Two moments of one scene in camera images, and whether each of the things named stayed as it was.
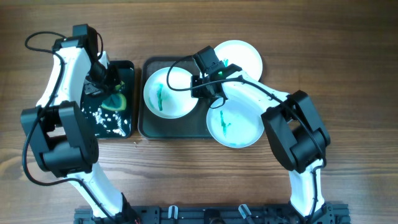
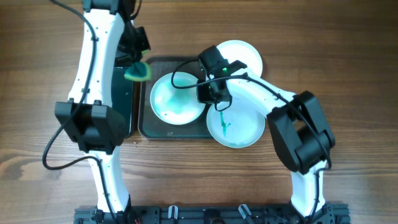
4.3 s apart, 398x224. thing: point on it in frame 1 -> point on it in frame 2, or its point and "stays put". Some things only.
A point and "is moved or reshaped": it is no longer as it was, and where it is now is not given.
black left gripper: (94, 88) -> (134, 58)
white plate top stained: (241, 54) stays put
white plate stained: (164, 102) is moved or reshaped
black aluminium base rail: (212, 214) stays put
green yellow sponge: (116, 101) -> (139, 71)
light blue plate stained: (235, 124) stays put
